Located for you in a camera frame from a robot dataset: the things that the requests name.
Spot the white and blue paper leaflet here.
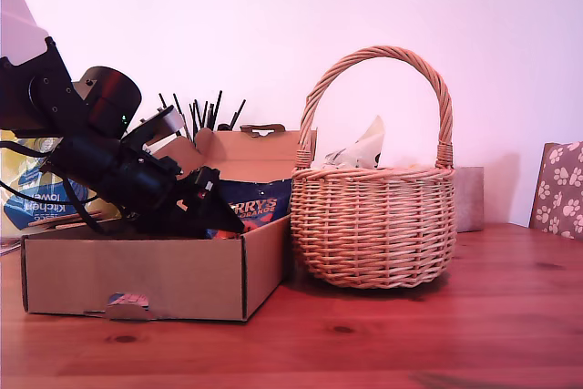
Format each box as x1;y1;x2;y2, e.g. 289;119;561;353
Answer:
106;292;151;310

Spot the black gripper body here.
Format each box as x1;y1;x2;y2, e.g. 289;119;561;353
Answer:
103;149;184;231

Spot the thick black cable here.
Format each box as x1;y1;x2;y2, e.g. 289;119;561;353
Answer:
61;169;131;237

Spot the paw print chair back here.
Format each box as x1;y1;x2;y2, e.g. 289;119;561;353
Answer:
527;140;583;241

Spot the grey tissue box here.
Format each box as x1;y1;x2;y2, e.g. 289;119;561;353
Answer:
452;166;486;233

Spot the blue Terry's Orange egg bag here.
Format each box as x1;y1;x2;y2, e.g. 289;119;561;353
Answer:
207;178;294;241

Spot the brown cardboard box with lid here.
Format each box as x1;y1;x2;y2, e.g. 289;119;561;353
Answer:
20;123;318;323

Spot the white Galaxy egg bag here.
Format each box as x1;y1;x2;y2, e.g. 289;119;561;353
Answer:
323;115;388;169

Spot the thin black cable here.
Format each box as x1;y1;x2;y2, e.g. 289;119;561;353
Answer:
0;139;52;160
0;179;99;209

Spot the woven wicker basket with handle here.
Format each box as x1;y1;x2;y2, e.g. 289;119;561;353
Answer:
290;45;458;291

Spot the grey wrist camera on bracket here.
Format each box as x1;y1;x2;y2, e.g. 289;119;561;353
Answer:
121;105;185;154

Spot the yellow blue kitchen towel pack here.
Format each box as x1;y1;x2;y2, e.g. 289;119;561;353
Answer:
0;129;123;245

